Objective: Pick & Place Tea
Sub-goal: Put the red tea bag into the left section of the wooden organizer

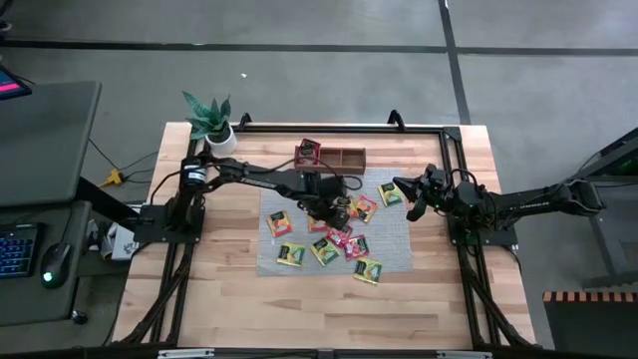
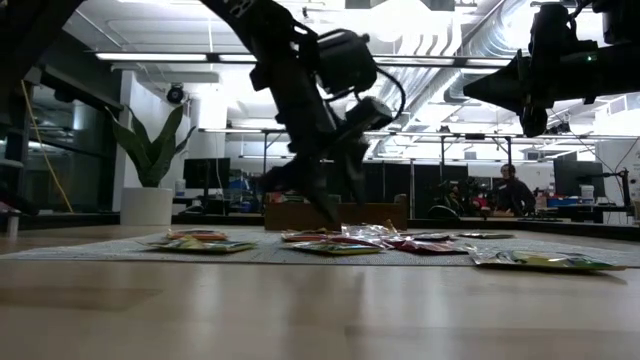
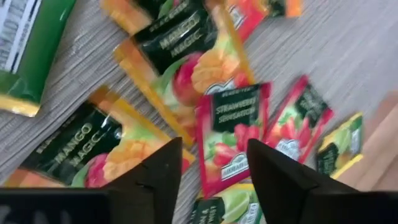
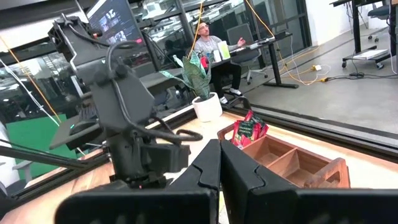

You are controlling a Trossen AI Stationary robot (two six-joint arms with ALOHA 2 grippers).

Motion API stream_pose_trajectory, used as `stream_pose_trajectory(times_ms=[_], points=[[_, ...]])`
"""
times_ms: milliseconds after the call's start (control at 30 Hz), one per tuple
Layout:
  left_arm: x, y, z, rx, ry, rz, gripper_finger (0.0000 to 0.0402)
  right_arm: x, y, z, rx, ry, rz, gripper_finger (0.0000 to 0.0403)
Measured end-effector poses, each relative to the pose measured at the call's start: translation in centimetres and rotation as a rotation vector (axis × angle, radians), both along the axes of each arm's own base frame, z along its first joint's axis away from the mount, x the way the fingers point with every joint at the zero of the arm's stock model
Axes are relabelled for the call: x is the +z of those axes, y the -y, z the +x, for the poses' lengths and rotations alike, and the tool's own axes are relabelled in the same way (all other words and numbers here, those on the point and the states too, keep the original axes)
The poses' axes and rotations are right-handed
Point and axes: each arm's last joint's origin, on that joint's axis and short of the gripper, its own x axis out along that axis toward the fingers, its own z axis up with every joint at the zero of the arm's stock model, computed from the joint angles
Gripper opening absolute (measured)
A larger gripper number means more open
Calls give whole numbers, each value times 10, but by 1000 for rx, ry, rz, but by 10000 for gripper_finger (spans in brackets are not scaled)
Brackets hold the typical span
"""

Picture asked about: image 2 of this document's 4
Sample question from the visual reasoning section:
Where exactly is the silver ventilation duct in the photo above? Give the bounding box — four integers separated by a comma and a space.
442, 0, 539, 104

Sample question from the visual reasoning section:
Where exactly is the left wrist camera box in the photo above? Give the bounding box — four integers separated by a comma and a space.
344, 96, 396, 133

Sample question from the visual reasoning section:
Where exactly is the wooden compartment tea box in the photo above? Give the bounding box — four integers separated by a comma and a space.
263, 193, 410, 232

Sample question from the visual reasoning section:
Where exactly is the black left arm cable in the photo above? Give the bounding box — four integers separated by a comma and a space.
323, 63, 407, 124

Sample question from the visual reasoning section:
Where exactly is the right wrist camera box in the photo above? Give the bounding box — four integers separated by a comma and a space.
529, 2, 601, 56

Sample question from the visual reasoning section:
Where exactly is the black workbench frame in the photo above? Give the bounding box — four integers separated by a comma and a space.
261, 128, 515, 221

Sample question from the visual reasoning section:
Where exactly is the ceiling strip light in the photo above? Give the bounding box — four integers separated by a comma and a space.
94, 51, 209, 63

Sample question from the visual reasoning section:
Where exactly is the grey woven placemat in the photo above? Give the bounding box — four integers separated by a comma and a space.
0, 229, 640, 269

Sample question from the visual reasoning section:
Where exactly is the small white post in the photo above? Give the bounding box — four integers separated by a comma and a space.
6, 209, 21, 240

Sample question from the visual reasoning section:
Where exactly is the yellow hanging cable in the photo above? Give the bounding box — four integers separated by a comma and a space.
19, 79, 75, 215

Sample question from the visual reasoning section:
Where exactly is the person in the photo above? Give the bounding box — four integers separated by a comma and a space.
492, 163, 537, 217

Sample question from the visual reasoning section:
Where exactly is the snake plant in white pot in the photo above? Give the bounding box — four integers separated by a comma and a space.
104, 103, 197, 226

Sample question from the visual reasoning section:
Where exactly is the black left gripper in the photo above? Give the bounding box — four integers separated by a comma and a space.
272, 92, 371, 225

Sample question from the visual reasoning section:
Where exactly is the black partition panel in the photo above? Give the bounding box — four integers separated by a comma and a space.
442, 164, 470, 201
383, 162, 412, 220
367, 162, 384, 204
413, 163, 442, 220

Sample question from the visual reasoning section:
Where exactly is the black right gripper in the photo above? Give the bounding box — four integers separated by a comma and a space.
463, 44, 601, 139

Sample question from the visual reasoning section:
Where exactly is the black ceiling camera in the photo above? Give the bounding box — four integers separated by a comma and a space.
165, 83, 187, 106

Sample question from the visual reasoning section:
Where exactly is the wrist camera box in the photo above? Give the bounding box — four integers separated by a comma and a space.
344, 96, 396, 133
529, 2, 601, 56

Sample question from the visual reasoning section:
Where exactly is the black computer monitor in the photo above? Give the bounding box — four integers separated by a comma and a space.
182, 157, 232, 190
552, 152, 607, 199

